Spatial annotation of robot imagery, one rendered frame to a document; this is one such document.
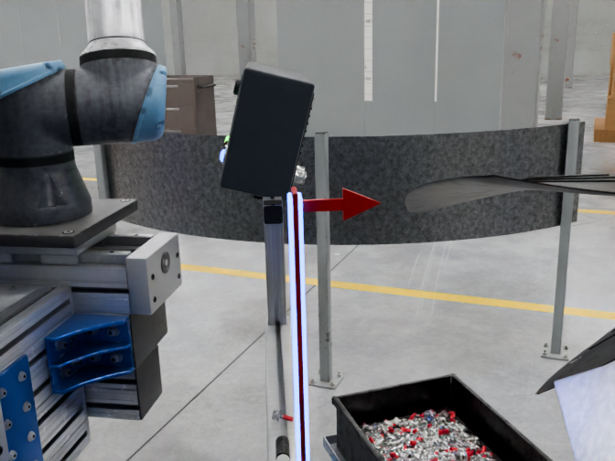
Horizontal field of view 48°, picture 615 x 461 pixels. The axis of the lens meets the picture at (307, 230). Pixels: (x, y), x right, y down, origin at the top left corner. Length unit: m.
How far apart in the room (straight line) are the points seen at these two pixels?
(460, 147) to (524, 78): 2.44
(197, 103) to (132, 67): 6.30
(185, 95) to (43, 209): 6.35
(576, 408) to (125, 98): 0.74
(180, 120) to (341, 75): 1.77
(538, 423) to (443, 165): 0.95
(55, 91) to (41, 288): 0.29
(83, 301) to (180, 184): 1.66
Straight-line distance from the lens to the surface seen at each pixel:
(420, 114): 6.81
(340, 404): 0.83
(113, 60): 1.07
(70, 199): 1.09
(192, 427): 2.50
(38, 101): 1.07
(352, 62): 6.95
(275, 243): 1.05
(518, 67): 4.92
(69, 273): 1.08
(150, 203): 2.85
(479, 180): 0.42
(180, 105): 7.42
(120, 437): 2.51
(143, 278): 1.03
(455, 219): 2.57
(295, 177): 1.11
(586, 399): 0.62
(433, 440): 0.83
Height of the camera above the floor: 1.30
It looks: 16 degrees down
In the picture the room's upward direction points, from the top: 2 degrees counter-clockwise
